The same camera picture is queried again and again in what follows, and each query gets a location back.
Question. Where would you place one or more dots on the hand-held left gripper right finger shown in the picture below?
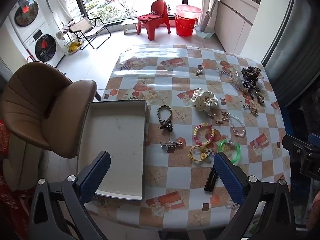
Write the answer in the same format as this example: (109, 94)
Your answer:
(228, 177)

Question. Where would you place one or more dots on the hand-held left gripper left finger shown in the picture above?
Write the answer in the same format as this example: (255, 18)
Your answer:
(96, 175)

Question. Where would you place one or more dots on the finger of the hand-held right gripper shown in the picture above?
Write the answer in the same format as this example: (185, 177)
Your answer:
(293, 143)

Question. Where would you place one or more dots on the black scalloped hair clip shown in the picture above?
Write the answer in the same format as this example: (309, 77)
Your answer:
(211, 180)

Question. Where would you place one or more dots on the green bangle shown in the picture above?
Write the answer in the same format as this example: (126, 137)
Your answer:
(238, 152)

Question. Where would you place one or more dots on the grey cardboard box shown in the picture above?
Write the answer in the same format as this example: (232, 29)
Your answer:
(117, 150)

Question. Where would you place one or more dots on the gold key charm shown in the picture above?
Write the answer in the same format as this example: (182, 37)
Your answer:
(221, 120)

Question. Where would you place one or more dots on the silver hair clip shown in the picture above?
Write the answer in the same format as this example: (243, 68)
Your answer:
(172, 144)

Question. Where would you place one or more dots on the cream polka dot scrunchie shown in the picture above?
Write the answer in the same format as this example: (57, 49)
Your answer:
(203, 100)

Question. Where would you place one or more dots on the person's right forearm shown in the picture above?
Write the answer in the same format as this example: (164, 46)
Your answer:
(314, 211)

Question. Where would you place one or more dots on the red patterned cloth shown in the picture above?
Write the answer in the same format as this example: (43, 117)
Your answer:
(10, 205)

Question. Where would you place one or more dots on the brown padded chair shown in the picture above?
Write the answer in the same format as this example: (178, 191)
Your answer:
(37, 105)

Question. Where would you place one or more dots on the checkered printed tablecloth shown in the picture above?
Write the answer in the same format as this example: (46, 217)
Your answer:
(175, 97)

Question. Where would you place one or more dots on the small dark charm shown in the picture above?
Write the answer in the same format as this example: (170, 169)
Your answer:
(199, 73)

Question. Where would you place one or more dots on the white cabinet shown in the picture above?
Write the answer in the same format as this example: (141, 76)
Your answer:
(235, 22)

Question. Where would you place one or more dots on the white washing machine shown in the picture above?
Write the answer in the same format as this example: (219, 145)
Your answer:
(27, 15)
(46, 47)

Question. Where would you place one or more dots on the light blue basin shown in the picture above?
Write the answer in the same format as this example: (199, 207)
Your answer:
(203, 32)

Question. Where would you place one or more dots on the black folding chair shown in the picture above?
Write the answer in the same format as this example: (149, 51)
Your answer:
(87, 28)

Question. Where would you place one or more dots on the white low stool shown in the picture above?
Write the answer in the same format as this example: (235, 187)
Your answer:
(128, 25)

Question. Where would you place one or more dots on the grey mop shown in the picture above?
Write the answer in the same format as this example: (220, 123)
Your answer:
(208, 15)

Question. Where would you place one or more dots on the red plastic bucket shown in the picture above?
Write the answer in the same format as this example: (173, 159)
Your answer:
(185, 27)

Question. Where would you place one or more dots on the red plastic chair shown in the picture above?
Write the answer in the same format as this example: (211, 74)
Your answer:
(158, 25)

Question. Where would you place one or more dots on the dark red folded cloth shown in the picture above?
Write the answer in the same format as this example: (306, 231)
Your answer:
(150, 16)

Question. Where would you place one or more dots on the pink plastic basin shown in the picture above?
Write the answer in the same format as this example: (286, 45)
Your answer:
(188, 11)

